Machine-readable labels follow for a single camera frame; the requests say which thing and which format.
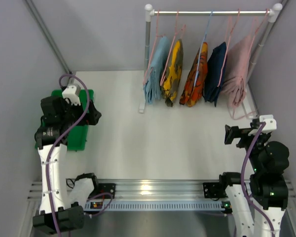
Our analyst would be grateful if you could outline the light blue trousers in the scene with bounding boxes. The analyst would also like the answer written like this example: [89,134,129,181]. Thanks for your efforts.
[143,36,170,104]

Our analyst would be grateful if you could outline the yellow camouflage trousers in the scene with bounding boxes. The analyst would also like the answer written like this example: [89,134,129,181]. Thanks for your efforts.
[161,39,184,107]

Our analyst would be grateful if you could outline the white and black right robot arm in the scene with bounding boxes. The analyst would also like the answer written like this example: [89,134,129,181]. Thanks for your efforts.
[219,122,290,237]

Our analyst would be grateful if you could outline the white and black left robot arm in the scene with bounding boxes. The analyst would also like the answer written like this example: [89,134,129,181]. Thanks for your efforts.
[33,96,101,236]

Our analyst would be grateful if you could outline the orange camouflage trousers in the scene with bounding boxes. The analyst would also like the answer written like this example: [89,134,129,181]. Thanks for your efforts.
[179,42,208,107]

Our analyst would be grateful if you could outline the navy blue trousers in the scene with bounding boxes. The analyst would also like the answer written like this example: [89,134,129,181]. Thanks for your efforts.
[203,41,227,107]

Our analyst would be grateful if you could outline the pink trousers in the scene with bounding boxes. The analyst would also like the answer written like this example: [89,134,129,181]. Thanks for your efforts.
[222,35,252,109]

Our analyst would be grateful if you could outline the light blue hanger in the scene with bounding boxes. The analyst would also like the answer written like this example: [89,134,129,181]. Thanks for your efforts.
[193,10,214,87]

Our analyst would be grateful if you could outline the green plastic bin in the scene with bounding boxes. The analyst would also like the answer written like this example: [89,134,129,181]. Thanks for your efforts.
[35,89,94,151]

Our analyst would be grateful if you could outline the silver white clothes rack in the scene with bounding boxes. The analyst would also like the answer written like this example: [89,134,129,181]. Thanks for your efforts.
[139,3,282,113]

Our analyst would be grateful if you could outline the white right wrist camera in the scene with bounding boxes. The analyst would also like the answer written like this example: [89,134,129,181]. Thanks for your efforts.
[251,115,277,134]

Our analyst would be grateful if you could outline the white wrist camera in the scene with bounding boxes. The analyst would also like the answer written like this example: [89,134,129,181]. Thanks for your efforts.
[62,84,81,106]
[251,115,277,134]

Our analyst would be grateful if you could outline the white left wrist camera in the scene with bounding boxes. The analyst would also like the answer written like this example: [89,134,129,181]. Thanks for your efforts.
[62,84,81,106]

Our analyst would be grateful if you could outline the aluminium mounting rail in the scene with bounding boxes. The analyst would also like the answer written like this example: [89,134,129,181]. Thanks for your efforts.
[27,179,294,201]

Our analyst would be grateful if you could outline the grey slotted cable duct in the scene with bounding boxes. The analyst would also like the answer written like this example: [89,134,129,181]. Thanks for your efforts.
[84,200,231,212]

